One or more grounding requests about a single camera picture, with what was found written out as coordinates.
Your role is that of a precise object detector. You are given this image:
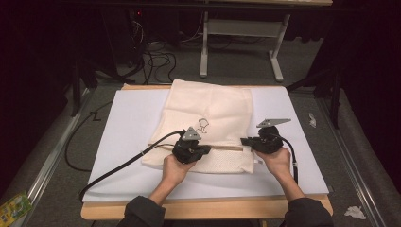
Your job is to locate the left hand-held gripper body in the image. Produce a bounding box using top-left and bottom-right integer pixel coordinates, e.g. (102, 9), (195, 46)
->
(171, 126), (203, 166)

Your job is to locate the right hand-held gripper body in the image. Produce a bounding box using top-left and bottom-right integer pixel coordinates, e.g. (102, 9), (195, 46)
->
(253, 117), (292, 155)

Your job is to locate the cream mesh laundry bag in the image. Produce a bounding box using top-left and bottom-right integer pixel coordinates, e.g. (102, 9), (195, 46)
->
(141, 79), (264, 175)

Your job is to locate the person's right hand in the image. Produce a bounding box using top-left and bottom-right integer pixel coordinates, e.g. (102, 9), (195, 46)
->
(253, 146), (292, 181)

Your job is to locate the person's left hand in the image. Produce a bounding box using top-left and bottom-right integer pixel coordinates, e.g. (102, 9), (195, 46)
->
(161, 153), (197, 187)

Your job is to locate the small crumpled white tissue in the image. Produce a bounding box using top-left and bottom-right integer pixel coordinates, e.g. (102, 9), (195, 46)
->
(307, 112), (318, 129)

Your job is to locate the wooden table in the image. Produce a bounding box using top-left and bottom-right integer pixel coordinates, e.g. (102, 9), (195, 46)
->
(79, 83), (334, 220)

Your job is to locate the white foam board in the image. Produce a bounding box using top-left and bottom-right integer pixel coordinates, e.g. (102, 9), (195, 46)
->
(82, 86), (329, 203)

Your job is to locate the black metal stand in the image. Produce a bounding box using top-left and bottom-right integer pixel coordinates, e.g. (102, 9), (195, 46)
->
(285, 62), (344, 131)
(69, 56), (99, 118)

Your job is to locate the large crumpled white tissue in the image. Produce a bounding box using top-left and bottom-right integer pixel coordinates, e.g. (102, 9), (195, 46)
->
(343, 205), (368, 220)

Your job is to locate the dark computer tower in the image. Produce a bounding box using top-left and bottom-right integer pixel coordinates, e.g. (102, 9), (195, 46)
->
(102, 8), (149, 68)

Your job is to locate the green printed packet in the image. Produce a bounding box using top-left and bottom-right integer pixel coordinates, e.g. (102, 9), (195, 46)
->
(0, 190), (34, 227)

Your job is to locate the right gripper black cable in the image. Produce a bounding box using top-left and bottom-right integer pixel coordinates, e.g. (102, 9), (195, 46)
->
(270, 132), (300, 185)

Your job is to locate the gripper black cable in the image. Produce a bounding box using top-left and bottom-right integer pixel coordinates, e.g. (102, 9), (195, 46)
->
(270, 132), (300, 185)
(78, 130), (185, 201)

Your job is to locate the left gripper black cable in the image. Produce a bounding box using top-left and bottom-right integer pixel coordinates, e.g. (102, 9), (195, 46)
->
(78, 130), (185, 201)

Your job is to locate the metal floor rail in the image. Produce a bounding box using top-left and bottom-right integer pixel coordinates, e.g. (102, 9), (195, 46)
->
(316, 97), (390, 227)
(12, 88), (96, 227)

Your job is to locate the tangle of black cables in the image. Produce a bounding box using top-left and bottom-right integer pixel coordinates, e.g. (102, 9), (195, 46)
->
(126, 12), (185, 86)

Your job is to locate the white metal desk frame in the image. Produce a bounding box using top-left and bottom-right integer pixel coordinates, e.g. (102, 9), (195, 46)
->
(199, 10), (291, 83)

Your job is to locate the black floor cable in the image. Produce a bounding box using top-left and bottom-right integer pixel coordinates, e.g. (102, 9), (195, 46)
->
(64, 100), (113, 173)

